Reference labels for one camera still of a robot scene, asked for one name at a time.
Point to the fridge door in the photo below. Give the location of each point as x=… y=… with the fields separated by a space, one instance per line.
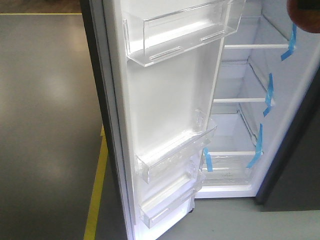
x=144 y=107

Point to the red yellow apple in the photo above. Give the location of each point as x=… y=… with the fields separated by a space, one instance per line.
x=305 y=14

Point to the dark grey fridge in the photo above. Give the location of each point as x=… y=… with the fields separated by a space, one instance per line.
x=294 y=83

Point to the lower glass fridge shelf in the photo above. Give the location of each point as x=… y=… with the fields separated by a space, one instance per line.
x=233 y=133

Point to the glass fridge shelf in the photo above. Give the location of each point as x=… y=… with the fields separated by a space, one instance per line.
x=233 y=133
x=240 y=82
x=255 y=32

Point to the middle glass fridge shelf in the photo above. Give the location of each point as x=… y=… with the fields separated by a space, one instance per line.
x=240 y=82

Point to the upper glass fridge shelf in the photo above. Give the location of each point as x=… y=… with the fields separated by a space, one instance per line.
x=255 y=32

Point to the middle clear door bin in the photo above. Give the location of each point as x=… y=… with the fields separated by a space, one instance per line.
x=177 y=150

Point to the clear door bin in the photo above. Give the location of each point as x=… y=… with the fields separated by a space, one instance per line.
x=162 y=203
x=156 y=30
x=177 y=150

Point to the left drawer blue tape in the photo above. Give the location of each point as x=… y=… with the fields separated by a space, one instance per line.
x=208 y=160

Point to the clear crisper drawer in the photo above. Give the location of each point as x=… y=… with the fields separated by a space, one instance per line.
x=229 y=169

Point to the upper clear door bin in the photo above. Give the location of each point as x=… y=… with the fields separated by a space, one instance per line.
x=156 y=30

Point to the lower clear door bin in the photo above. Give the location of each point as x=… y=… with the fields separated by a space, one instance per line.
x=162 y=203

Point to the lower blue tape strip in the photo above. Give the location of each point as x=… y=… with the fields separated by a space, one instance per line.
x=258 y=148

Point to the blue tape strip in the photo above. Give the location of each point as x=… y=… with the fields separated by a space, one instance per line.
x=291 y=44
x=258 y=148
x=269 y=96

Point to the middle blue tape strip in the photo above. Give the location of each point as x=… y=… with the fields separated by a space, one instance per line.
x=269 y=96

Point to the yellow floor tape line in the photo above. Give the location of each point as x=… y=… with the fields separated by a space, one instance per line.
x=50 y=129

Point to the upper blue tape strip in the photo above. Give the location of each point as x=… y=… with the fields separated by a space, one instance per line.
x=291 y=44

